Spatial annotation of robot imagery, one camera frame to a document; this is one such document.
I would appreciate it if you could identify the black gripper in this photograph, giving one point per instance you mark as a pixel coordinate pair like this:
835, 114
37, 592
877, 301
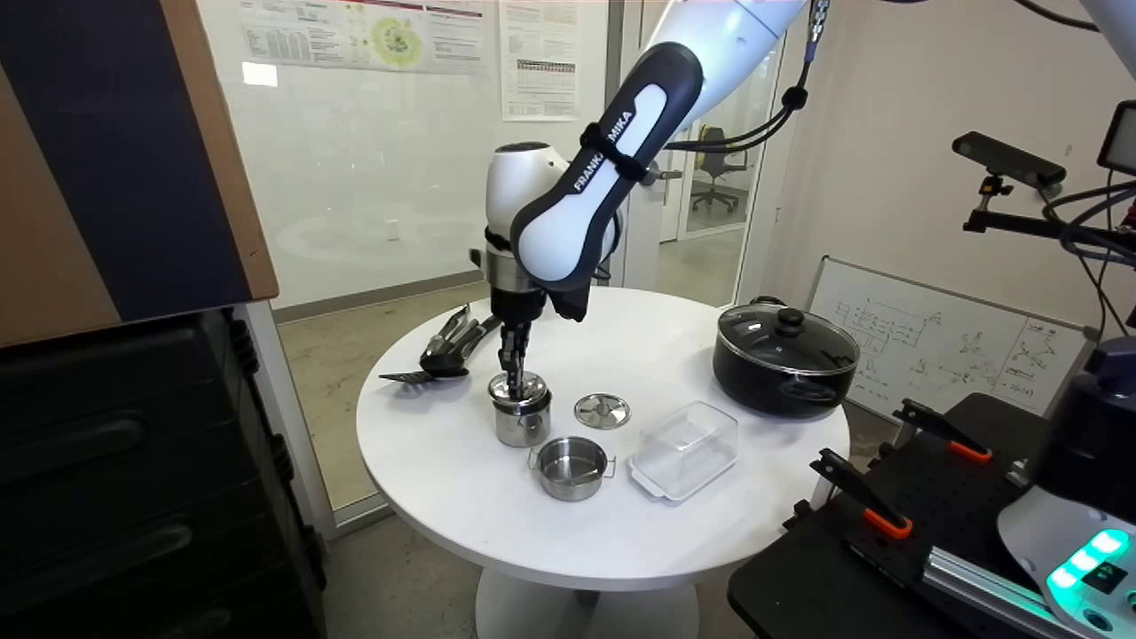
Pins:
520, 307

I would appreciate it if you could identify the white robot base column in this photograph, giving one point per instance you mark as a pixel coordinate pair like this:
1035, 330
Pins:
1065, 556

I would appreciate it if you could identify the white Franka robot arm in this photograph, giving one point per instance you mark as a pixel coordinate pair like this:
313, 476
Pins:
591, 191

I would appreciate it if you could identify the taller silver pot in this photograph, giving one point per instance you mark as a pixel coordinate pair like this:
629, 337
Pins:
523, 424

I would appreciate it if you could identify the shorter silver pot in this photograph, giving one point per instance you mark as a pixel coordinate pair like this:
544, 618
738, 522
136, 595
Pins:
572, 466

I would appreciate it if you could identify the large black cooking pot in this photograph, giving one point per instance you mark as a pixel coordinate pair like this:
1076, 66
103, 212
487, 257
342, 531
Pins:
777, 385

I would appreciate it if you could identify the glass lid black knob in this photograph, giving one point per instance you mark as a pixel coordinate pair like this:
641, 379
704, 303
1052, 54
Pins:
786, 337

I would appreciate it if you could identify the black silver kitchen tongs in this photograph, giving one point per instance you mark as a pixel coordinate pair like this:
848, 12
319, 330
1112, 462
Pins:
450, 342

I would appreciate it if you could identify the clear plastic container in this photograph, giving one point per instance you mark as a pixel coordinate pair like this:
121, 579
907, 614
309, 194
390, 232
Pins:
684, 451

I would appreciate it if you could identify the black office chair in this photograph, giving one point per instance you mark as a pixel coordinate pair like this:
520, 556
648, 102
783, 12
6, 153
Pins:
719, 163

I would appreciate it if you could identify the white paper notice sheet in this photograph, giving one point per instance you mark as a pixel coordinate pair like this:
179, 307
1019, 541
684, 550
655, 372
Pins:
538, 58

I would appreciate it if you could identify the wide poster on glass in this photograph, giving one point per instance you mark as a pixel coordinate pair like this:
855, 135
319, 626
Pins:
358, 36

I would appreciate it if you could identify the black breadboard work table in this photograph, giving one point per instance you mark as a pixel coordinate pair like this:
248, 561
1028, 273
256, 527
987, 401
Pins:
819, 592

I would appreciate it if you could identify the black drawer cabinet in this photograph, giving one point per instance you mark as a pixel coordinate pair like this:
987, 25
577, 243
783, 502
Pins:
131, 485

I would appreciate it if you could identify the white whiteboard with writing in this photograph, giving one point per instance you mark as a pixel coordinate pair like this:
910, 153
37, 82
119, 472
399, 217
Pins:
934, 342

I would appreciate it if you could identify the large brown cardboard box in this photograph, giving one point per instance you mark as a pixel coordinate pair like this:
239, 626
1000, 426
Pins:
108, 143

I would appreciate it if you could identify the aluminium extrusion rail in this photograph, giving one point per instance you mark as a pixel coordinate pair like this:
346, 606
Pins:
980, 586

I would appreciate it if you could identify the black camera on stand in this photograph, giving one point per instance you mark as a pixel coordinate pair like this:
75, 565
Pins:
1005, 161

